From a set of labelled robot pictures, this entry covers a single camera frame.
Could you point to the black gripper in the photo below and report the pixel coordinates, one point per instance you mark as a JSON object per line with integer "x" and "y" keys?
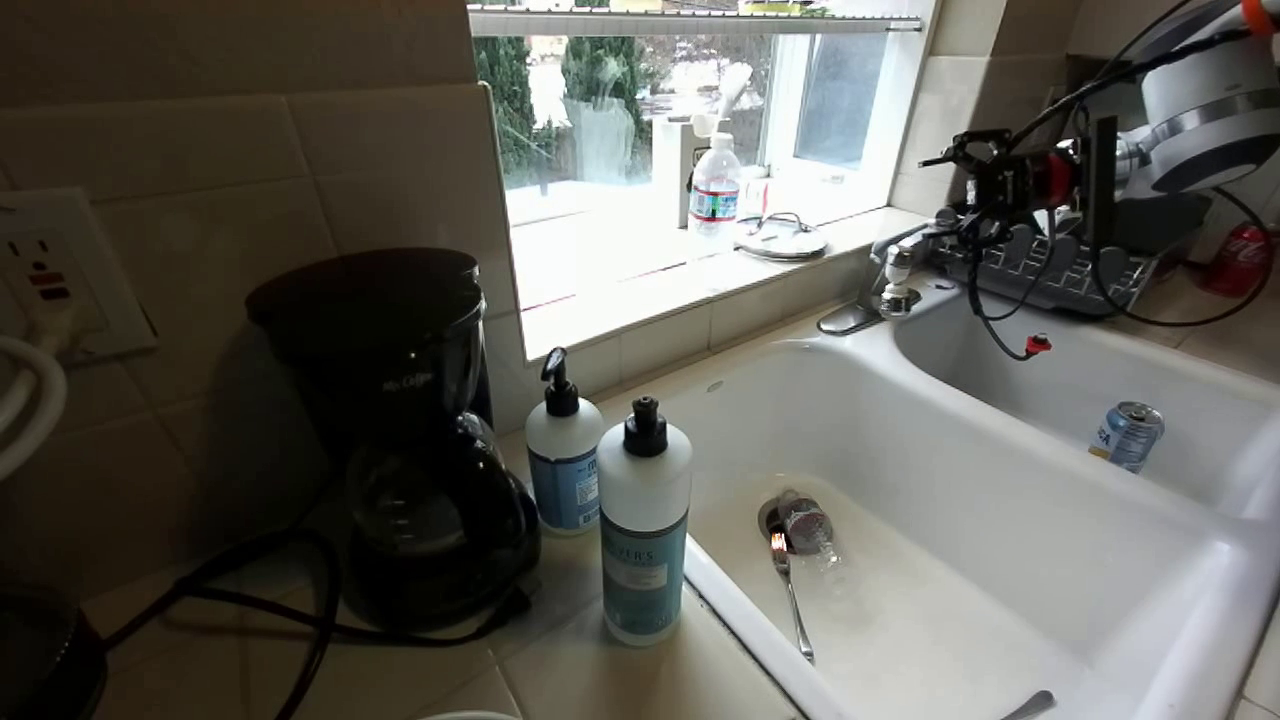
{"x": 1033, "y": 182}

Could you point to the chrome sink faucet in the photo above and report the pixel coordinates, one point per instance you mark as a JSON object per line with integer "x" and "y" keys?
{"x": 888, "y": 273}

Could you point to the clear plastic water bottle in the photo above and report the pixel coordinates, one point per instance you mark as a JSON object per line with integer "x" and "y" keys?
{"x": 712, "y": 187}

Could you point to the grey dish rack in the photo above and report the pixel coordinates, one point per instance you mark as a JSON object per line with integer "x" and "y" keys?
{"x": 1055, "y": 273}

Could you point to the small white dish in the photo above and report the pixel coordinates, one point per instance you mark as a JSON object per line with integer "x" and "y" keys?
{"x": 782, "y": 241}

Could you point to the small glass jar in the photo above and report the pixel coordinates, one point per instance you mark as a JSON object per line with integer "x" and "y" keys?
{"x": 753, "y": 193}

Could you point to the red object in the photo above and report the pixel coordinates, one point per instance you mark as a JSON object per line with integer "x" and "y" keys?
{"x": 1240, "y": 261}

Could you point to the blue drink can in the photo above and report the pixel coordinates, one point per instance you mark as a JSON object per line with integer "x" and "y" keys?
{"x": 1130, "y": 432}

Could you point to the white double basin sink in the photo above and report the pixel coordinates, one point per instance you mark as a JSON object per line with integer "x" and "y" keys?
{"x": 1014, "y": 532}

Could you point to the metal sink drain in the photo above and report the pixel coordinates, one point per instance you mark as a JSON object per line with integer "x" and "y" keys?
{"x": 798, "y": 519}

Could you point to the metal spoon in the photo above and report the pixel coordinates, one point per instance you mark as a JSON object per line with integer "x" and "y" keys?
{"x": 788, "y": 593}

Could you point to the tall white pump soap bottle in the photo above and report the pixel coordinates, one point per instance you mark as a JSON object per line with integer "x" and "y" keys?
{"x": 645, "y": 527}

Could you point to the small white spray soap bottle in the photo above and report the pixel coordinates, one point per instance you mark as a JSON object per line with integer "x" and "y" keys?
{"x": 562, "y": 460}

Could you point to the black drip coffee maker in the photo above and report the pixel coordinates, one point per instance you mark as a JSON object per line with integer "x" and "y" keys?
{"x": 403, "y": 400}

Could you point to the black round appliance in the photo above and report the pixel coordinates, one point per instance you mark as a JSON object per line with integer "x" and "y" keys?
{"x": 42, "y": 661}

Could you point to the white window frame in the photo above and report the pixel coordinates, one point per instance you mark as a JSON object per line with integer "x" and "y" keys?
{"x": 854, "y": 102}

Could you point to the white wall power outlet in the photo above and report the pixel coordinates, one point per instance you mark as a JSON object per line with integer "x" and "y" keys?
{"x": 61, "y": 273}

